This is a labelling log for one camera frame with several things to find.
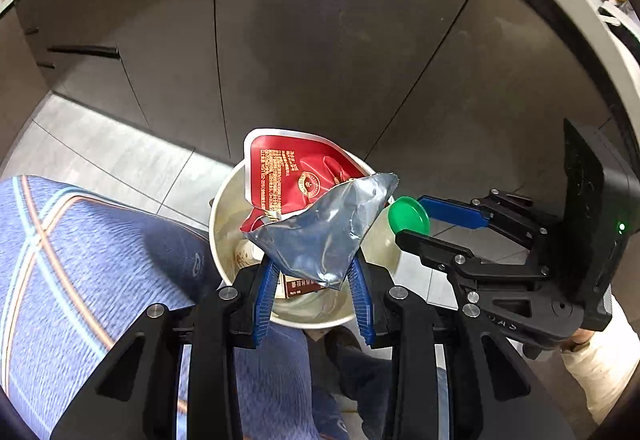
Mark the grey cabinet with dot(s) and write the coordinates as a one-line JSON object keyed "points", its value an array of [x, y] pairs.
{"points": [[325, 45]]}

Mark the brown carton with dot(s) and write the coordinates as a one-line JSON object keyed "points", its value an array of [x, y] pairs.
{"points": [[300, 289]]}

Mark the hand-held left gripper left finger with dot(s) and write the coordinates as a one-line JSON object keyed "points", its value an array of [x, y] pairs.
{"points": [[262, 305]]}

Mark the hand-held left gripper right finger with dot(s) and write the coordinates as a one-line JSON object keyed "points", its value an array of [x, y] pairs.
{"points": [[360, 305]]}

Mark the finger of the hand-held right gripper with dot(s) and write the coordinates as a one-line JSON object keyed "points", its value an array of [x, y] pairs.
{"points": [[425, 245], [455, 212]]}

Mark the red foil pouch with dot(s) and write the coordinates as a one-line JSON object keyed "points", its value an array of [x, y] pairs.
{"points": [[290, 170]]}

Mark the green round cap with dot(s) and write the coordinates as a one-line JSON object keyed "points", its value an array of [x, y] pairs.
{"points": [[407, 216]]}

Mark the person's right forearm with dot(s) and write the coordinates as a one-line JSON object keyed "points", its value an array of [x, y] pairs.
{"points": [[595, 370]]}

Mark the white round bin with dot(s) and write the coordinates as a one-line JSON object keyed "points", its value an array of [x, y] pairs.
{"points": [[230, 220]]}

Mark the white paper cup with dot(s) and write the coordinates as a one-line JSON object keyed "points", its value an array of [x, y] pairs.
{"points": [[246, 256]]}

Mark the blue patterned cloth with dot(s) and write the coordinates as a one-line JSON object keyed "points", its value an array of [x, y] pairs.
{"points": [[100, 270]]}

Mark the white countertop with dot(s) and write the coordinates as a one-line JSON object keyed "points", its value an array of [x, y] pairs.
{"points": [[575, 5]]}

